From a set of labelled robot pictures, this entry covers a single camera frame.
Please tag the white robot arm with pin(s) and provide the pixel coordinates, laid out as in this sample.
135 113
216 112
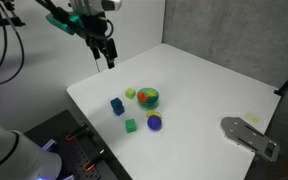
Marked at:
20 157

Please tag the yellow tape mark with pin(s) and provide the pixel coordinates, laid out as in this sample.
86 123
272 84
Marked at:
252 117

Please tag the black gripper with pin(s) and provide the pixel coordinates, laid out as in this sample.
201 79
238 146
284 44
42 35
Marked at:
99 31

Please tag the black orange clamp lower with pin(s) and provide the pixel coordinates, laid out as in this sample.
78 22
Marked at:
91 164

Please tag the grey metal mounting plate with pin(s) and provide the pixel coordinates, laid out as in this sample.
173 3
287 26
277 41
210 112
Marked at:
243 134

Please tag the black perforated base board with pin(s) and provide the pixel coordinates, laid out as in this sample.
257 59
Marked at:
75 154

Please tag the orange toy in bowl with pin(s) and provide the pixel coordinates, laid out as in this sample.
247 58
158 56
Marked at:
141 97

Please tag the black orange clamp upper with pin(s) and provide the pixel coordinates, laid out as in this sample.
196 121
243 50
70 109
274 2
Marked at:
81 131

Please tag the yellow star toy in bowl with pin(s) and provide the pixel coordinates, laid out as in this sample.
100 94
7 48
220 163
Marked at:
151 94

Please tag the blue cube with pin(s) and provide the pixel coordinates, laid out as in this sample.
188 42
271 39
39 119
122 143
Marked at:
117 106

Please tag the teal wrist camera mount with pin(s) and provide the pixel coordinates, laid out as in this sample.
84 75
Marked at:
61 23

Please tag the lime green cube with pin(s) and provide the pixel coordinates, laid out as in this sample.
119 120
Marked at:
130 93

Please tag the black orange clamp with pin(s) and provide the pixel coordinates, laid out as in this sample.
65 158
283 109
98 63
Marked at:
91 164
81 131

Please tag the purple ball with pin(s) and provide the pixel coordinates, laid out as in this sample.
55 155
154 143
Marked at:
154 122

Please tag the dark green cube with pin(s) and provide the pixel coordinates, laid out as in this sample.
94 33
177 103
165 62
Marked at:
130 125

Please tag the yellow toy block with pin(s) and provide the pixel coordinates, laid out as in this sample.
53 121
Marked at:
150 113

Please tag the green bowl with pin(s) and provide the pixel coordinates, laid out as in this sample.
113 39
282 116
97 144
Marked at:
152 102

